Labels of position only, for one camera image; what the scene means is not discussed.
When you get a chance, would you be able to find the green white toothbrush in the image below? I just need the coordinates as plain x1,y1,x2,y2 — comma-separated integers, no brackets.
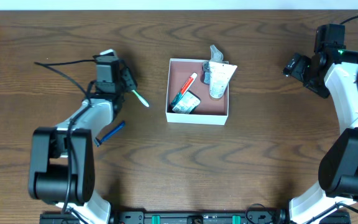
132,90,150,108

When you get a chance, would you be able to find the red green toothpaste tube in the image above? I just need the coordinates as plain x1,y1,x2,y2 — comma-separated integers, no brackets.
170,72,198,108

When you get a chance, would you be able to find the white cardboard box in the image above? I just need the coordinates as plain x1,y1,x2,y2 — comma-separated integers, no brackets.
165,58,229,125

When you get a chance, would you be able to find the green soap bar box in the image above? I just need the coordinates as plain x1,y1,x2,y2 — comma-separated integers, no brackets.
172,91,201,114

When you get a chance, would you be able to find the clear blue soap pump bottle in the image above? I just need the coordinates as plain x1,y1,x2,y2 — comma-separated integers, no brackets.
201,45,228,85

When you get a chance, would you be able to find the white lotion tube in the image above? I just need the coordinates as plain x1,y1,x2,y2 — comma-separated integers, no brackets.
209,62,237,99

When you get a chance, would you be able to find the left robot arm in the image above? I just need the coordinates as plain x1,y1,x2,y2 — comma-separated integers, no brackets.
28,50,137,223

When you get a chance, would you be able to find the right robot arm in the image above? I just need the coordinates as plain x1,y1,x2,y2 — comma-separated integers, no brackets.
283,24,358,223

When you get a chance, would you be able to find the blue disposable razor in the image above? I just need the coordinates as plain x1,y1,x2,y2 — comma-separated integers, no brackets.
94,121,126,147

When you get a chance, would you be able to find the black mounting rail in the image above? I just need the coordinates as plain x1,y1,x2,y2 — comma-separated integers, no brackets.
39,210,351,224

